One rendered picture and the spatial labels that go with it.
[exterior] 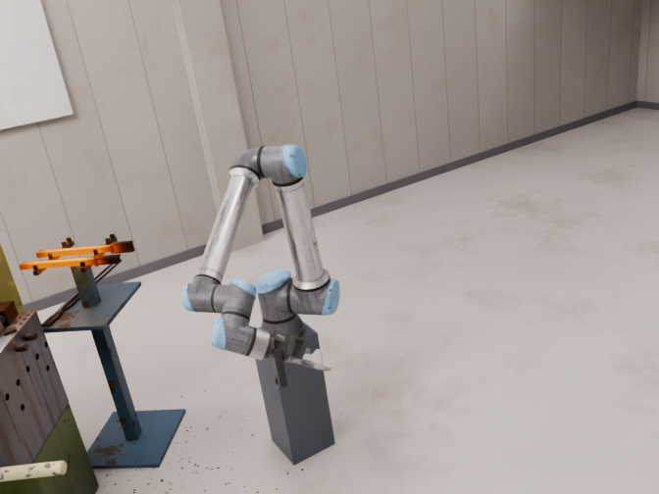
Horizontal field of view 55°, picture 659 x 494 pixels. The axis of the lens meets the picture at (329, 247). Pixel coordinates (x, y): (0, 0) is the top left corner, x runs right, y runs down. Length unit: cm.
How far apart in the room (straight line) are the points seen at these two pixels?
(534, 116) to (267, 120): 319
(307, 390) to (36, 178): 276
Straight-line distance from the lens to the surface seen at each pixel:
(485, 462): 293
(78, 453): 305
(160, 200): 509
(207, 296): 201
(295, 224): 236
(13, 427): 262
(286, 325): 266
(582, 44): 774
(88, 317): 293
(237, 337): 192
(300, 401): 283
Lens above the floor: 199
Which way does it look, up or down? 23 degrees down
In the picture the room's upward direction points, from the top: 8 degrees counter-clockwise
